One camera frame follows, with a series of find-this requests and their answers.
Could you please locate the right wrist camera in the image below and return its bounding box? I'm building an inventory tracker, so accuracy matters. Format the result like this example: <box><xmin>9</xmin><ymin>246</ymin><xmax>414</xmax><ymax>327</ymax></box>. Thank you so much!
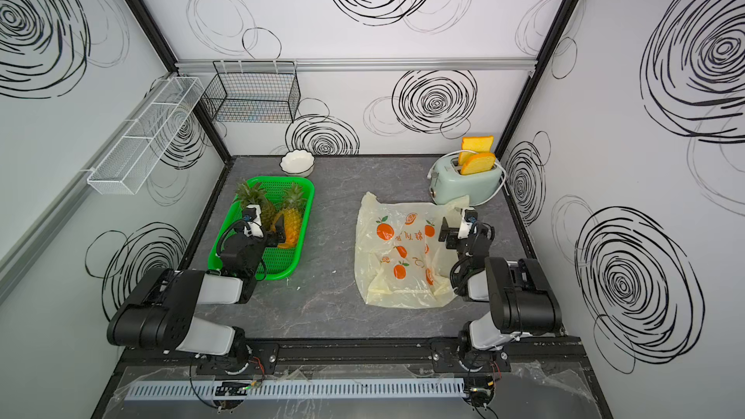
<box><xmin>458</xmin><ymin>208</ymin><xmax>478</xmax><ymax>240</ymax></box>

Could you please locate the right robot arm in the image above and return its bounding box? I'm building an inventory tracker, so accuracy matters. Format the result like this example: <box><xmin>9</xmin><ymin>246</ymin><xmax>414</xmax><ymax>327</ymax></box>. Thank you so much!
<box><xmin>438</xmin><ymin>209</ymin><xmax>563</xmax><ymax>372</ymax></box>

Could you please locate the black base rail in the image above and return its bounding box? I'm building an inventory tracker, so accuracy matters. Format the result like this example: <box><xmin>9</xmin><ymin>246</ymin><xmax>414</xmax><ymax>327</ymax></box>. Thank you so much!
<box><xmin>114</xmin><ymin>337</ymin><xmax>588</xmax><ymax>376</ymax></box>

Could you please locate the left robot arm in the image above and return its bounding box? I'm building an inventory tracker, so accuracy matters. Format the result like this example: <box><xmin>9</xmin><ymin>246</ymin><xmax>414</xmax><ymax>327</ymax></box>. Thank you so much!
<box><xmin>107</xmin><ymin>215</ymin><xmax>287</xmax><ymax>376</ymax></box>

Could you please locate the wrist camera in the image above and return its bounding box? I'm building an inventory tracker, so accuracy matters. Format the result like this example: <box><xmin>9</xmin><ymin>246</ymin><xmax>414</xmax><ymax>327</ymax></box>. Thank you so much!
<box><xmin>242</xmin><ymin>205</ymin><xmax>264</xmax><ymax>239</ymax></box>
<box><xmin>458</xmin><ymin>208</ymin><xmax>478</xmax><ymax>240</ymax></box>

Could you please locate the white scalloped bowl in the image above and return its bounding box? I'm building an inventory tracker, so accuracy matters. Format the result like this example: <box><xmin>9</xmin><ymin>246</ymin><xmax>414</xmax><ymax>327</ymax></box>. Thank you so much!
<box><xmin>281</xmin><ymin>149</ymin><xmax>314</xmax><ymax>178</ymax></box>

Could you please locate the yellow plastic bag with oranges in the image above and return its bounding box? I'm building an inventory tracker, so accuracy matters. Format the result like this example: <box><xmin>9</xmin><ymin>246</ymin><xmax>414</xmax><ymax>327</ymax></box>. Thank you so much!
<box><xmin>354</xmin><ymin>192</ymin><xmax>469</xmax><ymax>310</ymax></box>

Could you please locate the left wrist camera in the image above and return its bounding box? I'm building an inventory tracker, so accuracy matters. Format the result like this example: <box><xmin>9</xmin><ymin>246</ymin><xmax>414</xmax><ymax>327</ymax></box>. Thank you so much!
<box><xmin>242</xmin><ymin>205</ymin><xmax>264</xmax><ymax>239</ymax></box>

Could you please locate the white mesh wall shelf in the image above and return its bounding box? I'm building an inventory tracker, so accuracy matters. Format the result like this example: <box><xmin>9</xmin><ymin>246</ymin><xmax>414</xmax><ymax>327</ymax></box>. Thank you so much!
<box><xmin>87</xmin><ymin>77</ymin><xmax>204</xmax><ymax>195</ymax></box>

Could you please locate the pineapple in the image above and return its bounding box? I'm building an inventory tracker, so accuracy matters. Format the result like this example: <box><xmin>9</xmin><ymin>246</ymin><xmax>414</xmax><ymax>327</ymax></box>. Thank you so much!
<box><xmin>272</xmin><ymin>182</ymin><xmax>307</xmax><ymax>249</ymax></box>
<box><xmin>236</xmin><ymin>182</ymin><xmax>277</xmax><ymax>227</ymax></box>

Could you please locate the toast slice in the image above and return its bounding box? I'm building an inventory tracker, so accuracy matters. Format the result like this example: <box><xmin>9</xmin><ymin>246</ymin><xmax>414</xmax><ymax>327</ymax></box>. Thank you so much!
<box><xmin>460</xmin><ymin>152</ymin><xmax>496</xmax><ymax>176</ymax></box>
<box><xmin>458</xmin><ymin>136</ymin><xmax>495</xmax><ymax>166</ymax></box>

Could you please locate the white slotted cable duct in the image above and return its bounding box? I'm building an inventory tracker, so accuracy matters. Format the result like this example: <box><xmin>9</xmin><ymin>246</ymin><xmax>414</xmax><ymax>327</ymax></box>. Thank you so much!
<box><xmin>124</xmin><ymin>378</ymin><xmax>467</xmax><ymax>403</ymax></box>

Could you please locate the black wire basket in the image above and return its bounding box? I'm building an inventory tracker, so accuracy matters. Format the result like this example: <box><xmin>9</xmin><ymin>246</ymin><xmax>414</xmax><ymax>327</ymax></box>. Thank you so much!
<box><xmin>203</xmin><ymin>60</ymin><xmax>301</xmax><ymax>124</ymax></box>

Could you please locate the toast slice rear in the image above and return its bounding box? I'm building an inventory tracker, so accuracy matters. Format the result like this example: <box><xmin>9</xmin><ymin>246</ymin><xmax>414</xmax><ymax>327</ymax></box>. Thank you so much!
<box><xmin>458</xmin><ymin>136</ymin><xmax>495</xmax><ymax>166</ymax></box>

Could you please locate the toast slice front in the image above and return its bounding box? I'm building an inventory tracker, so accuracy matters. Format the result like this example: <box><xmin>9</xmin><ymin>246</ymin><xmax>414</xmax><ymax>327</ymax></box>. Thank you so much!
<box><xmin>460</xmin><ymin>152</ymin><xmax>496</xmax><ymax>176</ymax></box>

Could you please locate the green plastic basket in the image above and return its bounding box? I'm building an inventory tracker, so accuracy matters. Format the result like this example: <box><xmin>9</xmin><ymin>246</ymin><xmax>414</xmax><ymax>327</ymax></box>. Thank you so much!
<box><xmin>208</xmin><ymin>176</ymin><xmax>315</xmax><ymax>280</ymax></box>

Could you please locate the mint green toaster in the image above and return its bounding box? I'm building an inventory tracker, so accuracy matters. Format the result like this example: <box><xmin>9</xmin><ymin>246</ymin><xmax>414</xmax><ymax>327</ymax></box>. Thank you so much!
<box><xmin>427</xmin><ymin>149</ymin><xmax>506</xmax><ymax>207</ymax></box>

